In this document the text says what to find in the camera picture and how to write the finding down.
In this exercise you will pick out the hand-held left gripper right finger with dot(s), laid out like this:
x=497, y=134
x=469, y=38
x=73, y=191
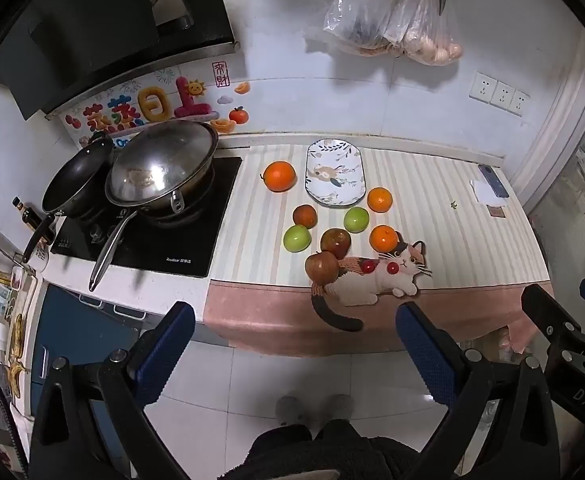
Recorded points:
x=427, y=355

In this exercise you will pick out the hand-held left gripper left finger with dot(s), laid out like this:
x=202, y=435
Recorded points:
x=167, y=350

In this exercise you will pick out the cherry tomato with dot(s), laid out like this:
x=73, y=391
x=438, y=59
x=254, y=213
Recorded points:
x=370, y=266
x=393, y=267

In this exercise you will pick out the red apple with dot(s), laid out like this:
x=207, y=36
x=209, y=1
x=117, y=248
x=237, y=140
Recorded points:
x=305, y=215
x=336, y=241
x=322, y=266

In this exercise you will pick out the green apple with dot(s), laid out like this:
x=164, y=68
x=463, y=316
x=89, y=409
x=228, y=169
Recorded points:
x=297, y=238
x=356, y=219

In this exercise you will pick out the oval floral ceramic plate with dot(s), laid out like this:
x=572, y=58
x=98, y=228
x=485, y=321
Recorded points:
x=335, y=172

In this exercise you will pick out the large orange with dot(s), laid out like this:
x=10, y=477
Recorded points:
x=280, y=176

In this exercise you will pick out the cat-shaped mat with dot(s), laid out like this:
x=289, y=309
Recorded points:
x=362, y=287

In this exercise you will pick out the blue cabinet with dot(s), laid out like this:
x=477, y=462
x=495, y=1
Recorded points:
x=72, y=330

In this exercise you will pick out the black gas stove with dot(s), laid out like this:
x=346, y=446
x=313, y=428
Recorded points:
x=182, y=245

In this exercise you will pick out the small brown card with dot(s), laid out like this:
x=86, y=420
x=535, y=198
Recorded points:
x=496, y=212

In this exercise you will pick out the striped tablecloth with pink border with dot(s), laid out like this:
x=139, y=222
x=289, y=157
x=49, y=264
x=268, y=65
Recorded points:
x=447, y=240

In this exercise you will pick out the steel wok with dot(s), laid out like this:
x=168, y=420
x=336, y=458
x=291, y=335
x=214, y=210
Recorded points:
x=115, y=245

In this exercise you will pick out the grey slipper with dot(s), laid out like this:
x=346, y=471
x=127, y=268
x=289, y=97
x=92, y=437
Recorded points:
x=288, y=407

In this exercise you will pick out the white paper sheet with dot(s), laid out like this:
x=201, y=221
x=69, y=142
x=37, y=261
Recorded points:
x=482, y=195

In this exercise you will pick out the person's black fleece clothing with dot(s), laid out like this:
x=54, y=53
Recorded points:
x=322, y=452

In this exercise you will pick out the blue smartphone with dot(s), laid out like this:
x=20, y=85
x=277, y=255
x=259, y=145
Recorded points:
x=493, y=180

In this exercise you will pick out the yellow banana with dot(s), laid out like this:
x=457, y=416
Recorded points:
x=16, y=375
x=16, y=330

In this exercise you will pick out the black frying pan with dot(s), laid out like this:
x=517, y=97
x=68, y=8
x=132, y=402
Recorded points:
x=72, y=180

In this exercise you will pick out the dark sauce bottle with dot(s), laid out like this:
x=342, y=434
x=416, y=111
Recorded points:
x=27, y=214

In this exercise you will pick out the clear plastic bag with eggs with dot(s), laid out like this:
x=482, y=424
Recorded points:
x=427, y=35

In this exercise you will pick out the black range hood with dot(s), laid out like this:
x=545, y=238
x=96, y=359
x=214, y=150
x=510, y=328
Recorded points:
x=97, y=25

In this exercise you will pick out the white wall outlet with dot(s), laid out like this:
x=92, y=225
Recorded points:
x=502, y=95
x=520, y=103
x=483, y=87

